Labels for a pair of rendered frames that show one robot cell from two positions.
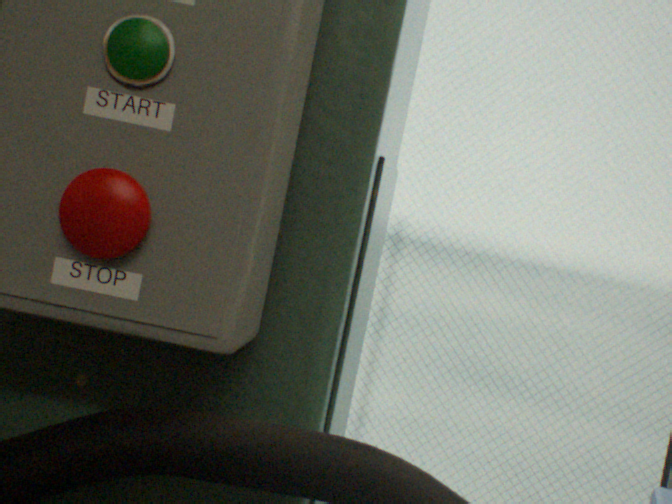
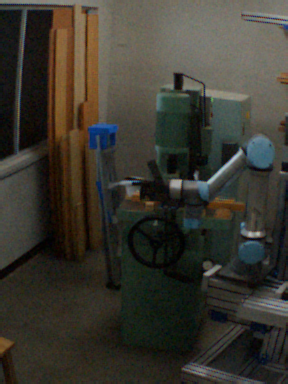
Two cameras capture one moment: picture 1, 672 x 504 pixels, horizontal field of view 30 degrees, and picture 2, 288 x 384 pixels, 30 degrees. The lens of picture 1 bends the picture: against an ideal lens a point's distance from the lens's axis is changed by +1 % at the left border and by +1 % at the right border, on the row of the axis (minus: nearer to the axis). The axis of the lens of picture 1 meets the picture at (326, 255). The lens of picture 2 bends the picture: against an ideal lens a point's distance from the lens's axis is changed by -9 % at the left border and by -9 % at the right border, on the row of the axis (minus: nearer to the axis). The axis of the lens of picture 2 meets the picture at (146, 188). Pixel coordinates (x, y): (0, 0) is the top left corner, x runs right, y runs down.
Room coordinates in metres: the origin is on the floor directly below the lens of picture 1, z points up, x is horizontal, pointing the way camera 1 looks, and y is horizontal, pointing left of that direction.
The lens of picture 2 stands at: (0.38, 3.34, 1.87)
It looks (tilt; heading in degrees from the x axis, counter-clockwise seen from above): 17 degrees down; 277
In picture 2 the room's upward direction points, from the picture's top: 2 degrees clockwise
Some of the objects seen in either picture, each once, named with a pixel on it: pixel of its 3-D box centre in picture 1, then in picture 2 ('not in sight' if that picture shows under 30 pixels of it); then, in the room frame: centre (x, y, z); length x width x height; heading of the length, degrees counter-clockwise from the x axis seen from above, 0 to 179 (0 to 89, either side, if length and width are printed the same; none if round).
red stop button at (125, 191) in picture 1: (105, 213); not in sight; (0.42, 0.07, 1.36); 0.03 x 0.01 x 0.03; 85
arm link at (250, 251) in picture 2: not in sight; (257, 200); (0.20, 1.15, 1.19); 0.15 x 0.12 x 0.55; 89
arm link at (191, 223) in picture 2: not in sight; (193, 213); (0.46, 1.13, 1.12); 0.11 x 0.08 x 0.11; 89
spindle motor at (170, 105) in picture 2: not in sight; (173, 122); (0.62, 0.38, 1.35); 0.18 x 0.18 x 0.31
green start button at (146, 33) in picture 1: (137, 49); not in sight; (0.42, 0.07, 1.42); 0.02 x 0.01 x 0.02; 85
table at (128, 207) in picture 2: not in sight; (175, 216); (0.58, 0.49, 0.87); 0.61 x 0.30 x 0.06; 175
